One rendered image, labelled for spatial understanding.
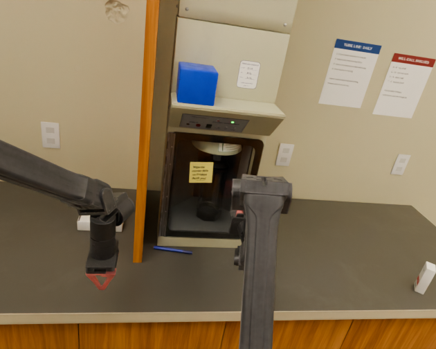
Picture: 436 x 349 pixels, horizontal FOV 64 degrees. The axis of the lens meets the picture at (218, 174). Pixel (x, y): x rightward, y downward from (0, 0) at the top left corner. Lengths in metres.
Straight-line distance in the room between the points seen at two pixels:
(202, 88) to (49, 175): 0.45
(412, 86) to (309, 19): 0.60
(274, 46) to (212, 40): 0.18
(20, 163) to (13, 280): 0.63
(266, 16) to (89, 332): 1.05
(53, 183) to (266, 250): 0.41
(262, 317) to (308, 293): 0.74
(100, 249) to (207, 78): 0.50
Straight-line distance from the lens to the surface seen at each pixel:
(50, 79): 1.55
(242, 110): 0.97
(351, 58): 1.66
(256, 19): 1.05
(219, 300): 1.15
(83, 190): 0.75
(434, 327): 1.62
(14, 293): 1.20
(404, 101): 1.86
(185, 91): 0.94
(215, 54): 1.04
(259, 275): 0.53
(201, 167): 1.13
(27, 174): 0.67
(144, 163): 1.03
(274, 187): 0.55
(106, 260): 0.88
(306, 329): 1.34
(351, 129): 1.78
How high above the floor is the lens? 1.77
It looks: 27 degrees down
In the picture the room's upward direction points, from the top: 10 degrees clockwise
